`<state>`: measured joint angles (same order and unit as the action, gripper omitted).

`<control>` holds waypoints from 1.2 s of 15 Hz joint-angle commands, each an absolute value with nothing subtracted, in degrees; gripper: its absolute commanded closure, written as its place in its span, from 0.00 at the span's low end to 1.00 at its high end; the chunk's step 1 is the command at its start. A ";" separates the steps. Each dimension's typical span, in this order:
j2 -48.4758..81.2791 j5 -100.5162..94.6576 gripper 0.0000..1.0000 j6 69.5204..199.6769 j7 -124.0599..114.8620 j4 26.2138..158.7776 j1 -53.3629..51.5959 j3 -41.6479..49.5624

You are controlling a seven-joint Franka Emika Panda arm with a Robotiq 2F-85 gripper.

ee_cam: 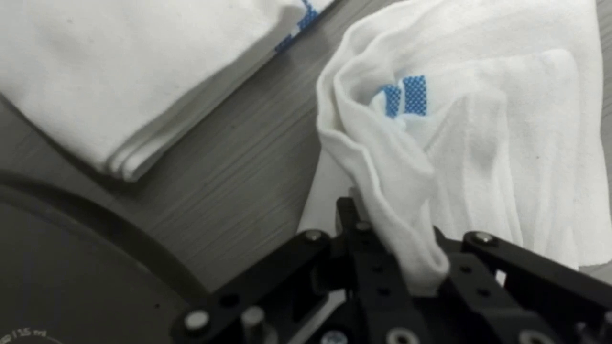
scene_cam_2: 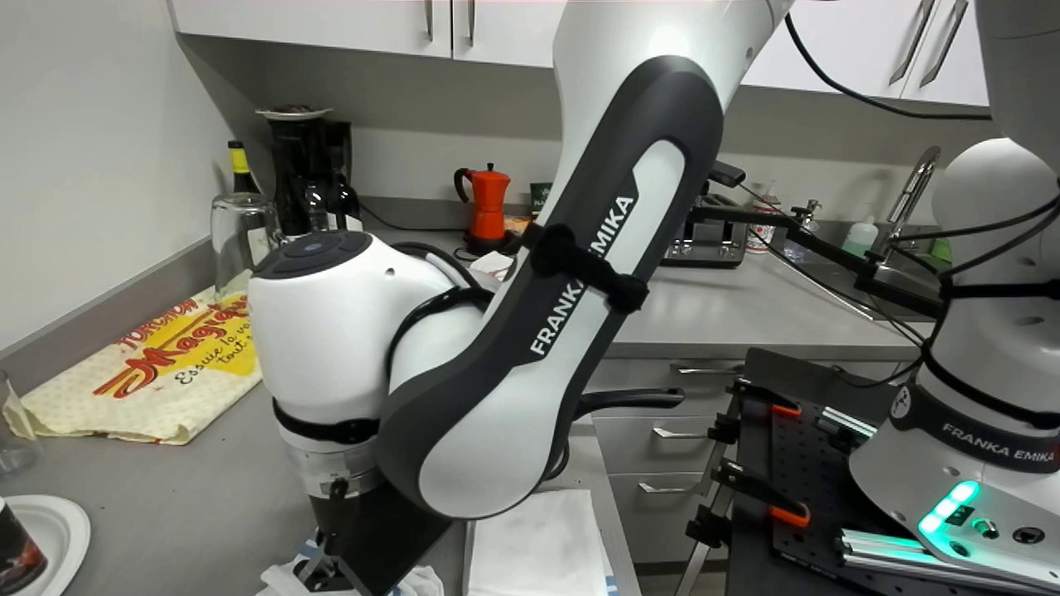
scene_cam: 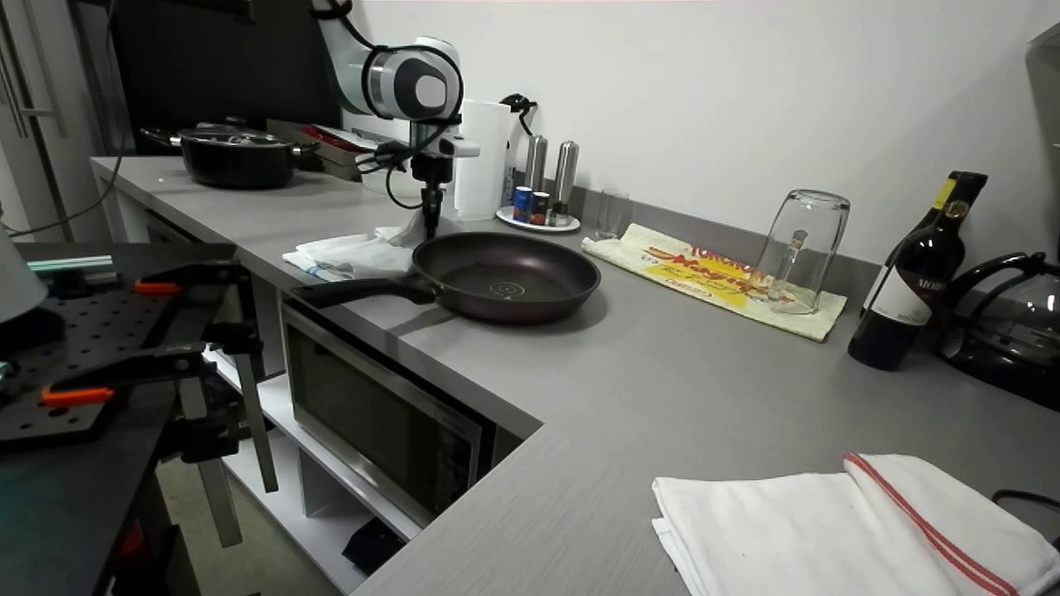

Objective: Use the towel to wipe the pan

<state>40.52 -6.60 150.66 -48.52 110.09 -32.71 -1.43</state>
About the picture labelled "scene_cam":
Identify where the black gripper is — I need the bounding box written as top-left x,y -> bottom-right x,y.
408,153 -> 457,242

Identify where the white paper towel roll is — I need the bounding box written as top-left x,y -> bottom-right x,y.
449,99 -> 509,227

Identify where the white towel with red stripe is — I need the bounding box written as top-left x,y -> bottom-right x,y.
646,452 -> 1060,596

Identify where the grey box with red edge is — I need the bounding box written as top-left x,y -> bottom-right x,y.
294,121 -> 383,185

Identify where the dark non-stick frying pan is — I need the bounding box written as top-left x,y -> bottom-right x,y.
294,230 -> 605,329

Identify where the black power cable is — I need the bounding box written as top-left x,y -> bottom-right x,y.
990,488 -> 1060,524

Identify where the upturned clear drinking glass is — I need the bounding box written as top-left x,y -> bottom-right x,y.
755,185 -> 853,317

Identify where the black cooking pot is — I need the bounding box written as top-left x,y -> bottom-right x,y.
163,121 -> 301,193

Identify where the folded plain white towel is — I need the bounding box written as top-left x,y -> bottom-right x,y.
278,230 -> 416,286

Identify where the black perforated breadboard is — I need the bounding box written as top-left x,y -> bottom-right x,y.
0,280 -> 241,452

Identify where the black clamp with orange handle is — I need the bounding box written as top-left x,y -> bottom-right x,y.
128,261 -> 268,367
36,342 -> 282,551

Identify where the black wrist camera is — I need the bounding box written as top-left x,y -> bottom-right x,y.
355,141 -> 484,175

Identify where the yellow printed tea towel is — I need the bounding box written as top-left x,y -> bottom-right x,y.
580,220 -> 852,344

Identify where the black robot cart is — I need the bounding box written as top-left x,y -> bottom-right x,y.
0,242 -> 291,596

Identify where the wine bottle with yellow neck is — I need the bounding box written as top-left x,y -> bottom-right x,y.
843,168 -> 990,376

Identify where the black drip coffee machine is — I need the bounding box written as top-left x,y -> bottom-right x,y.
930,20 -> 1060,416

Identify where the steel grinder mill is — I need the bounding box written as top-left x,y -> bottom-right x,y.
554,137 -> 583,212
524,130 -> 548,198

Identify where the black monitor screen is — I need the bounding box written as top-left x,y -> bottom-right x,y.
109,0 -> 344,134

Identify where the round white plate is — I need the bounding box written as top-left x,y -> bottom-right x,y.
494,203 -> 587,240

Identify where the small clear glass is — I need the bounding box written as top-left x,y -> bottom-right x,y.
591,193 -> 634,242

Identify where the built-in microwave oven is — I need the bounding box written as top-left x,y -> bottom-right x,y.
278,302 -> 496,529

